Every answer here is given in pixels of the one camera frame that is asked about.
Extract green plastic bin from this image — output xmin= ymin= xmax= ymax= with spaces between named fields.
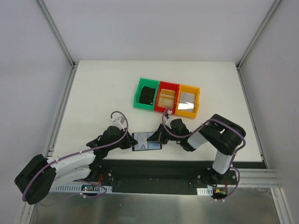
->
xmin=134 ymin=78 xmax=160 ymax=111

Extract right aluminium frame post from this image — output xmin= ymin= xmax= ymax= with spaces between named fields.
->
xmin=236 ymin=0 xmax=283 ymax=70

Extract white credit card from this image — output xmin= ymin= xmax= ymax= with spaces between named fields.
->
xmin=137 ymin=133 xmax=148 ymax=151

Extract aluminium frame post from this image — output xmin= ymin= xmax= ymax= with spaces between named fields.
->
xmin=236 ymin=0 xmax=283 ymax=70
xmin=35 ymin=0 xmax=76 ymax=68

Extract left aluminium table rail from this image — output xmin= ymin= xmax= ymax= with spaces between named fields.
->
xmin=43 ymin=63 xmax=78 ymax=157

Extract aluminium table rail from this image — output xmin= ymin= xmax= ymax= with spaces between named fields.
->
xmin=43 ymin=63 xmax=78 ymax=157
xmin=236 ymin=67 xmax=268 ymax=168

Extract right aluminium table rail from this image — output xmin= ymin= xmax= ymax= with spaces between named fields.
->
xmin=236 ymin=67 xmax=268 ymax=168

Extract left aluminium frame post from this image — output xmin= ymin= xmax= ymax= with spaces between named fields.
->
xmin=35 ymin=0 xmax=76 ymax=68

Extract black leather card holder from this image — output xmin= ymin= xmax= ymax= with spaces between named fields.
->
xmin=132 ymin=132 xmax=162 ymax=152

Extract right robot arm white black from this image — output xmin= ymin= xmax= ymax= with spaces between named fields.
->
xmin=147 ymin=114 xmax=246 ymax=187

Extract white cards in yellow bin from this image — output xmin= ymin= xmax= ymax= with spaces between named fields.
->
xmin=178 ymin=92 xmax=195 ymax=112

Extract gold cards in red bin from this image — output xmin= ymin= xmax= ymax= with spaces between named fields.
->
xmin=157 ymin=89 xmax=176 ymax=108

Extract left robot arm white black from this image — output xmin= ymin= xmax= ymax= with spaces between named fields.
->
xmin=14 ymin=126 xmax=138 ymax=205

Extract white cable duct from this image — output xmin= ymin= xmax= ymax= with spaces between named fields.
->
xmin=197 ymin=188 xmax=213 ymax=196
xmin=50 ymin=183 xmax=113 ymax=194

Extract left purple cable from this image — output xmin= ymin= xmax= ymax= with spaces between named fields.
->
xmin=22 ymin=111 xmax=129 ymax=203

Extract red plastic bin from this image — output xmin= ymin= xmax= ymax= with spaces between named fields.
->
xmin=154 ymin=81 xmax=179 ymax=114

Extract left white cable duct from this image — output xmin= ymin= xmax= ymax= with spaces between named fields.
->
xmin=50 ymin=183 xmax=113 ymax=194

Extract black cards in green bin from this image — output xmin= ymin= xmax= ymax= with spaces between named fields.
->
xmin=138 ymin=86 xmax=156 ymax=105

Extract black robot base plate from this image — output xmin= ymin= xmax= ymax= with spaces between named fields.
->
xmin=72 ymin=160 xmax=267 ymax=194

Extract right white cable duct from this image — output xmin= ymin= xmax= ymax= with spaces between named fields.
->
xmin=197 ymin=188 xmax=213 ymax=196

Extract yellow plastic bin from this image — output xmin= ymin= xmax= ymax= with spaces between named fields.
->
xmin=175 ymin=84 xmax=200 ymax=119

